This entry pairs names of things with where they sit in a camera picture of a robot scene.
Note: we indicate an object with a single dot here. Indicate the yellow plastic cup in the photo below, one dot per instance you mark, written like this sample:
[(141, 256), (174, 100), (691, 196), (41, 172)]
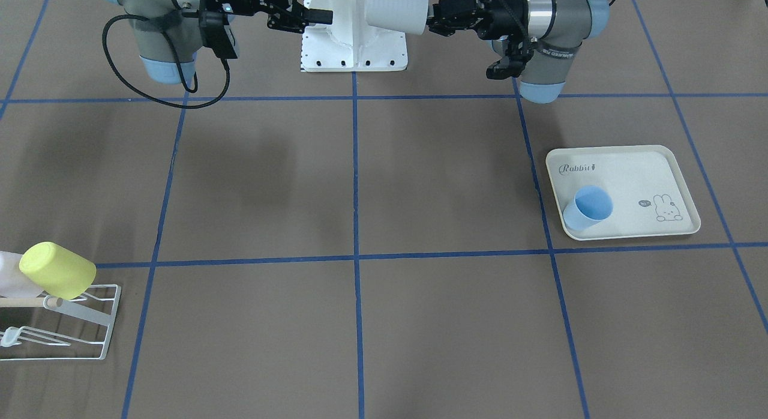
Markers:
[(57, 270)]

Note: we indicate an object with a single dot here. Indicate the white wire cup rack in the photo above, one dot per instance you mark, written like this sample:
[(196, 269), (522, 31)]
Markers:
[(49, 328)]

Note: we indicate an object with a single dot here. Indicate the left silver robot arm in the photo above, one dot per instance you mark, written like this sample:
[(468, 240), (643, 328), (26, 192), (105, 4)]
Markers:
[(560, 27)]

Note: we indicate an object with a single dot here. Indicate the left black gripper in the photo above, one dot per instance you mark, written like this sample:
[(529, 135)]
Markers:
[(497, 14)]

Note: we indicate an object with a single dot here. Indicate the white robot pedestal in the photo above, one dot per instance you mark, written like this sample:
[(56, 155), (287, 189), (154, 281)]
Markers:
[(349, 43)]

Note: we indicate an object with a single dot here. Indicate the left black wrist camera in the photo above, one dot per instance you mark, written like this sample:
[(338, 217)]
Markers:
[(513, 57)]

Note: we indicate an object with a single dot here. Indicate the pink plastic cup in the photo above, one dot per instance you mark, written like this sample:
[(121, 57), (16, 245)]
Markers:
[(14, 283)]

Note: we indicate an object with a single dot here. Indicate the grey plastic cup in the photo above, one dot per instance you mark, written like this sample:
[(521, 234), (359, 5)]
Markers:
[(407, 16)]

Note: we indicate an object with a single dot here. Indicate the blue plastic cup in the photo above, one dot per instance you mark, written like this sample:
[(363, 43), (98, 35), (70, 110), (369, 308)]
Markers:
[(588, 207)]

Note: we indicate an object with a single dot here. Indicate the cream plastic tray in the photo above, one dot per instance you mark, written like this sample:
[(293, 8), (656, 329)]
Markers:
[(651, 197)]

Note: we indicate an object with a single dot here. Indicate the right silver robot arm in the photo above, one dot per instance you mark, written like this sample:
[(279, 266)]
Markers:
[(169, 33)]

